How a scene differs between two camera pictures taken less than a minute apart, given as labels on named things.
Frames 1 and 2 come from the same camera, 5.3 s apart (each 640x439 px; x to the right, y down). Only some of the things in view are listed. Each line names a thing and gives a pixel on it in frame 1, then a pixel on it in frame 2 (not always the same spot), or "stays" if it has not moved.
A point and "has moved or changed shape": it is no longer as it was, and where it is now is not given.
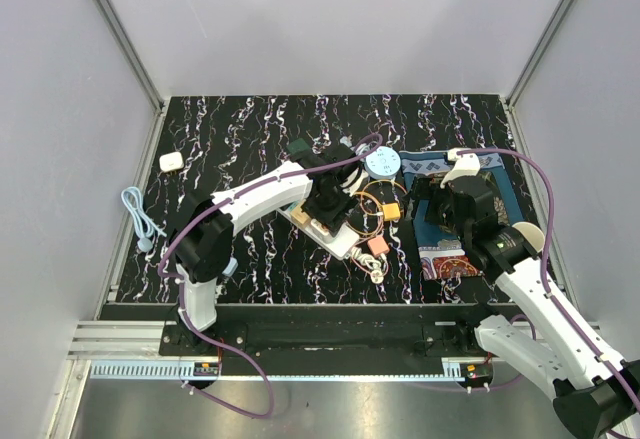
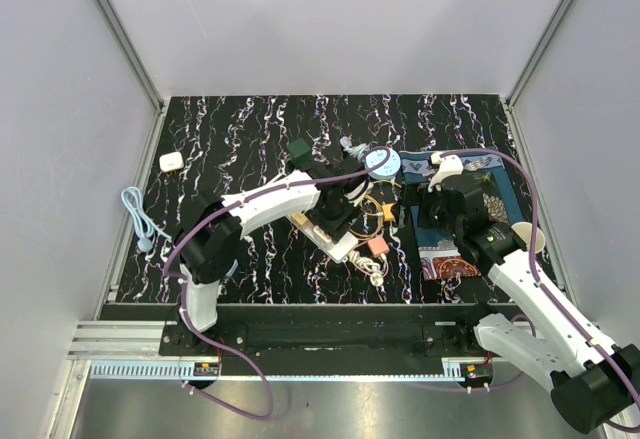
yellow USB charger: x=391 y=211 has moved or changed shape
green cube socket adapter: x=297 y=146 stays
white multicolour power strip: x=339 y=243 stays
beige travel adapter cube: x=299 y=217 stays
